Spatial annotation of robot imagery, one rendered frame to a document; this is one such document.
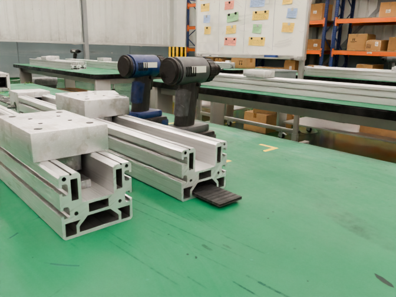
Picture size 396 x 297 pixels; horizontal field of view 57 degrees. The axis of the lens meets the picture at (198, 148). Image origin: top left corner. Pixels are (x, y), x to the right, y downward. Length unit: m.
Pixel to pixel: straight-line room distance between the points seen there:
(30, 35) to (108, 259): 12.48
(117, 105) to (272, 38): 3.05
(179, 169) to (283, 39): 3.22
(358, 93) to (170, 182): 1.52
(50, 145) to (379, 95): 1.66
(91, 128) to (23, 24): 12.32
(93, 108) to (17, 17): 11.98
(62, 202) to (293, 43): 3.32
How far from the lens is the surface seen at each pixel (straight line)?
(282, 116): 4.45
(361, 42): 10.75
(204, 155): 0.62
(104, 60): 4.71
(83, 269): 0.43
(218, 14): 4.30
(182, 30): 9.23
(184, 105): 0.80
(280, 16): 3.76
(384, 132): 4.10
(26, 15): 12.85
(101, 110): 0.83
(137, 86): 1.00
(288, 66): 11.92
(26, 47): 12.79
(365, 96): 1.98
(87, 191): 0.52
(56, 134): 0.52
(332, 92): 2.06
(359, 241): 0.52
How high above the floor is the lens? 1.01
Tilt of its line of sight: 15 degrees down
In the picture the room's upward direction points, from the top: 1 degrees clockwise
